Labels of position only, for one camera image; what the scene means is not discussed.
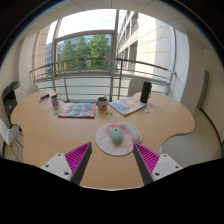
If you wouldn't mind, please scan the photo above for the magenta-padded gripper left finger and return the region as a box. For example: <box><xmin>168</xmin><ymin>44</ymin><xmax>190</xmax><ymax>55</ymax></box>
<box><xmin>39</xmin><ymin>142</ymin><xmax>93</xmax><ymax>186</ymax></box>

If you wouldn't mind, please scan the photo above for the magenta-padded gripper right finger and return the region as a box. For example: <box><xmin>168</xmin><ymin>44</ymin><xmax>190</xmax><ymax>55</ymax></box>
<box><xmin>131</xmin><ymin>142</ymin><xmax>184</xmax><ymax>186</ymax></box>

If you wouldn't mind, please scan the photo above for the mint green computer mouse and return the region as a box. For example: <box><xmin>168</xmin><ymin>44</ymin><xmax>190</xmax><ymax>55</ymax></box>
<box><xmin>109</xmin><ymin>127</ymin><xmax>124</xmax><ymax>145</ymax></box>

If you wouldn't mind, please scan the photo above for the round white pink mouse pad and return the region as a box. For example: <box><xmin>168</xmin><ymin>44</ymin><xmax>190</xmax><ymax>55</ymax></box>
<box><xmin>94</xmin><ymin>121</ymin><xmax>143</xmax><ymax>157</ymax></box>

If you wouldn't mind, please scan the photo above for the red and dark magazine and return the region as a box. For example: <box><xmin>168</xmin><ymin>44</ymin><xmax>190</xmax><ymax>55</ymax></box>
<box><xmin>57</xmin><ymin>102</ymin><xmax>97</xmax><ymax>119</ymax></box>

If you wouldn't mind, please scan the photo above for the white chair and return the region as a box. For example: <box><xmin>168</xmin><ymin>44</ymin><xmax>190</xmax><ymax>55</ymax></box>
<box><xmin>127</xmin><ymin>77</ymin><xmax>144</xmax><ymax>98</ymax></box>
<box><xmin>25</xmin><ymin>84</ymin><xmax>40</xmax><ymax>98</ymax></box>
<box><xmin>0</xmin><ymin>118</ymin><xmax>24</xmax><ymax>161</ymax></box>

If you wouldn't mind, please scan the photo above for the light blue magazine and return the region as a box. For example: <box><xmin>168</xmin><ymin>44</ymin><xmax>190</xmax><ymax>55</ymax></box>
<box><xmin>108</xmin><ymin>96</ymin><xmax>147</xmax><ymax>117</ymax></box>

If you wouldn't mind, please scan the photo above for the white mug with plant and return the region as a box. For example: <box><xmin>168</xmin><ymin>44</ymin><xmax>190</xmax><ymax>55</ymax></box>
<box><xmin>97</xmin><ymin>96</ymin><xmax>109</xmax><ymax>111</ymax></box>

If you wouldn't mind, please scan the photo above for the black cylinder speaker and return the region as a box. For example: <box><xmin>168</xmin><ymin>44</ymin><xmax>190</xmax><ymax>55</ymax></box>
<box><xmin>139</xmin><ymin>80</ymin><xmax>153</xmax><ymax>104</ymax></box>

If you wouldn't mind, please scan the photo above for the black printer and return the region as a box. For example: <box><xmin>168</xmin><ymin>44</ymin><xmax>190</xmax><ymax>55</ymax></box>
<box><xmin>1</xmin><ymin>80</ymin><xmax>22</xmax><ymax>119</ymax></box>

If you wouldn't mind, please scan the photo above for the grey door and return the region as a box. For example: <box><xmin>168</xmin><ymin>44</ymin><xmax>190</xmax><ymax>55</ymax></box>
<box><xmin>196</xmin><ymin>70</ymin><xmax>211</xmax><ymax>110</ymax></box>

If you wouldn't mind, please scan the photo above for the metal balcony railing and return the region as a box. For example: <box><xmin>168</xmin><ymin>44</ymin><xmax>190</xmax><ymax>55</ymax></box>
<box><xmin>29</xmin><ymin>57</ymin><xmax>177</xmax><ymax>101</ymax></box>

